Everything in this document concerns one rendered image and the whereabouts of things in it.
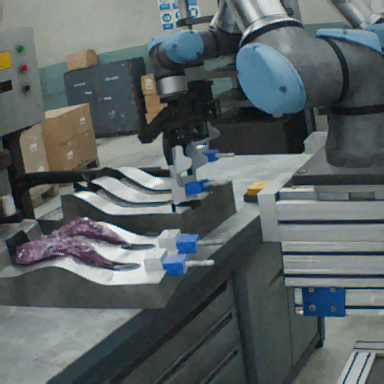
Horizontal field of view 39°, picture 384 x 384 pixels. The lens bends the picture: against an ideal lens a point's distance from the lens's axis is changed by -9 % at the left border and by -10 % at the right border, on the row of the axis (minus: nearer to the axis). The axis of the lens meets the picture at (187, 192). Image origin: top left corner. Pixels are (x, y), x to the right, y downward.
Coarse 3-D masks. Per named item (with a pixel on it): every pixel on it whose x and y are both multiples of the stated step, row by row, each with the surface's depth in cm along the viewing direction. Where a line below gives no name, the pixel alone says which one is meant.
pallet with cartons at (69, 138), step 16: (48, 112) 641; (64, 112) 595; (80, 112) 626; (48, 128) 579; (64, 128) 589; (80, 128) 625; (48, 144) 584; (64, 144) 589; (80, 144) 622; (96, 144) 657; (48, 160) 590; (64, 160) 588; (80, 160) 621; (96, 160) 656
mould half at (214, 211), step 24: (120, 168) 171; (72, 192) 152; (120, 192) 157; (48, 216) 162; (72, 216) 153; (96, 216) 149; (120, 216) 144; (144, 216) 140; (168, 216) 137; (192, 216) 139; (216, 216) 149
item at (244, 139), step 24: (216, 0) 615; (192, 24) 529; (216, 72) 537; (216, 96) 594; (240, 96) 565; (216, 120) 579; (240, 120) 557; (264, 120) 538; (288, 120) 524; (216, 144) 550; (240, 144) 540; (264, 144) 530; (288, 144) 522
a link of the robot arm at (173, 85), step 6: (168, 78) 134; (174, 78) 134; (180, 78) 135; (156, 84) 136; (162, 84) 135; (168, 84) 134; (174, 84) 134; (180, 84) 135; (186, 84) 136; (156, 90) 137; (162, 90) 135; (168, 90) 134; (174, 90) 134; (180, 90) 135; (186, 90) 136; (162, 96) 136
